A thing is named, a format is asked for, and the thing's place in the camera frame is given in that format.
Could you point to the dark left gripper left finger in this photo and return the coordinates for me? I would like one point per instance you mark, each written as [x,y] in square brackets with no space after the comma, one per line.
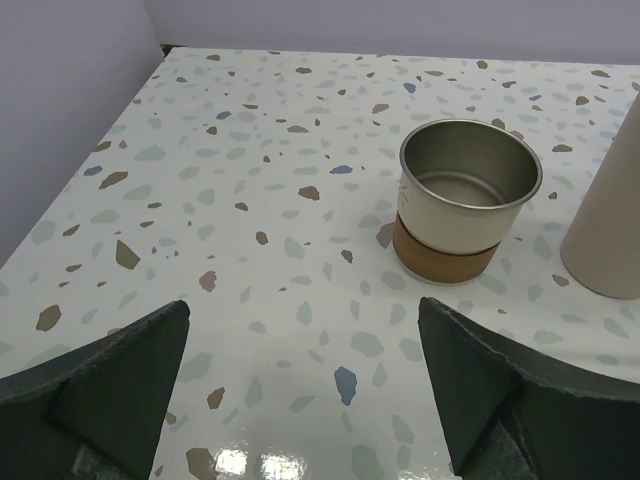
[95,412]

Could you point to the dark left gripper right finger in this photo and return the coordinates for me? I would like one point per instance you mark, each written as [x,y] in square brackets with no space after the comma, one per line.
[508,411]

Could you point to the steel cup with cork band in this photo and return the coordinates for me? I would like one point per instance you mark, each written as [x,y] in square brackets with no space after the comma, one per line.
[462,185]

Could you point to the tall beige cup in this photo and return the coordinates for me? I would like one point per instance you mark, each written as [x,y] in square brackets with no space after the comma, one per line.
[601,247]

